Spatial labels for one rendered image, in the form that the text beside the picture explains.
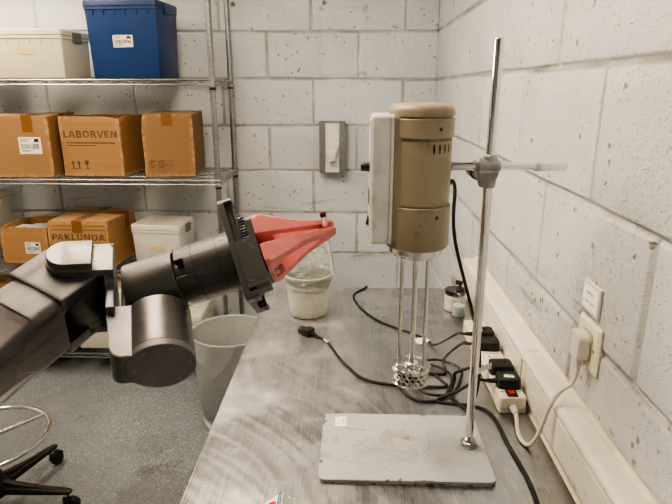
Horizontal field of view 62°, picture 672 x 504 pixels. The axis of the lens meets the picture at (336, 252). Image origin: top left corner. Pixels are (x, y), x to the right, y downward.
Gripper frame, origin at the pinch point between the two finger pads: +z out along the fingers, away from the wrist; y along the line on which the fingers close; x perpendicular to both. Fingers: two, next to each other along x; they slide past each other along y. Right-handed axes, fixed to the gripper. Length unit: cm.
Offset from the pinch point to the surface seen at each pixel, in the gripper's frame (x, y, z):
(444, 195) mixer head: 28.9, 9.8, 20.9
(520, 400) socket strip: 67, -23, 30
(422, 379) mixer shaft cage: 48, -14, 10
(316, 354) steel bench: 89, 3, -7
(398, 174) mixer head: 26.6, 14.6, 14.9
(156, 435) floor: 191, 8, -83
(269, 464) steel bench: 54, -18, -20
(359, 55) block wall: 181, 148, 56
